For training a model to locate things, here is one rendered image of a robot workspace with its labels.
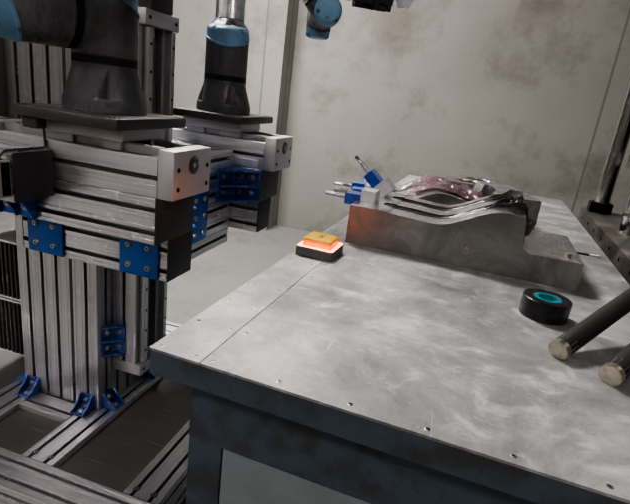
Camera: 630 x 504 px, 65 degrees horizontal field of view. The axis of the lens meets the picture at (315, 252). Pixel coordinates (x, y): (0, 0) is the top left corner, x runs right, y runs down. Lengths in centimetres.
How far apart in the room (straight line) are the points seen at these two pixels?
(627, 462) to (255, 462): 42
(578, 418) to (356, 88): 352
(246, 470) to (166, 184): 50
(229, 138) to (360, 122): 265
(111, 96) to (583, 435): 90
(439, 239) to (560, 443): 60
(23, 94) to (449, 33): 310
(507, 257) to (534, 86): 289
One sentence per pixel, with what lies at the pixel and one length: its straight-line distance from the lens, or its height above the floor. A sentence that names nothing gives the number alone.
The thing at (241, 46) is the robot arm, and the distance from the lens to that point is 144.
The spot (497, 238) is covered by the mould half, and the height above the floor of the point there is 88.
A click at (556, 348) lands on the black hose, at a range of 80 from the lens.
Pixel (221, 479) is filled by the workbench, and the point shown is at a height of 62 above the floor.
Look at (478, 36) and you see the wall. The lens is 394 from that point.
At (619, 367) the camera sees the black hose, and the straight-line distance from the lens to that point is 78.
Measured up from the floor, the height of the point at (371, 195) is 91.
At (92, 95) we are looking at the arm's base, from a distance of 100.
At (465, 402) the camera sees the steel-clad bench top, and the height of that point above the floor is 80.
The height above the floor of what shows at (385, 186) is 92.
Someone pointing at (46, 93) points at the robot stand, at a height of 105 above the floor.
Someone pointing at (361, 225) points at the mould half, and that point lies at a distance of 114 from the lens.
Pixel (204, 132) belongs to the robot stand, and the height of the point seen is 98.
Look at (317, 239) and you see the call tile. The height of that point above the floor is 84.
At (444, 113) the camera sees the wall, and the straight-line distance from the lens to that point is 391.
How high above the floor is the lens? 112
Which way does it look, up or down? 18 degrees down
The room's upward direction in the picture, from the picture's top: 7 degrees clockwise
